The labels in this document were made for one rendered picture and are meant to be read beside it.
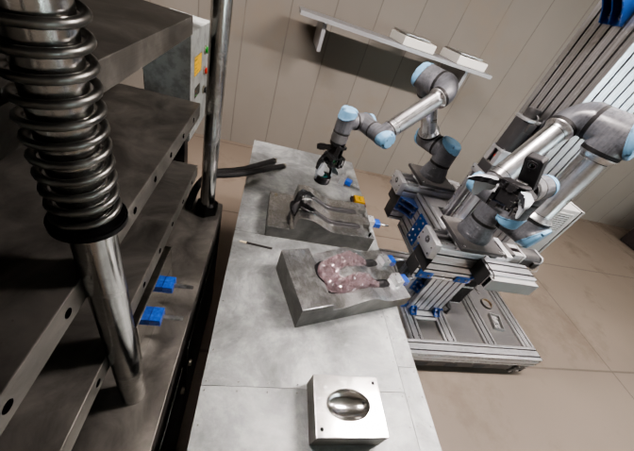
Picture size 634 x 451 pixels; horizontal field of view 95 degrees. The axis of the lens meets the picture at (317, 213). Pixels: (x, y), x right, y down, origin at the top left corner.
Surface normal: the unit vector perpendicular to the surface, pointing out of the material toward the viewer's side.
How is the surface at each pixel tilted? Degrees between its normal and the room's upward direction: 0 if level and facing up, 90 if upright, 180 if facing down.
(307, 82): 90
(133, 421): 0
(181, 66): 90
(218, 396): 0
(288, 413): 0
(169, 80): 90
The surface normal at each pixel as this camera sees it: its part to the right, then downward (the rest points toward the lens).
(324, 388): 0.29, -0.75
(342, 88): 0.08, 0.64
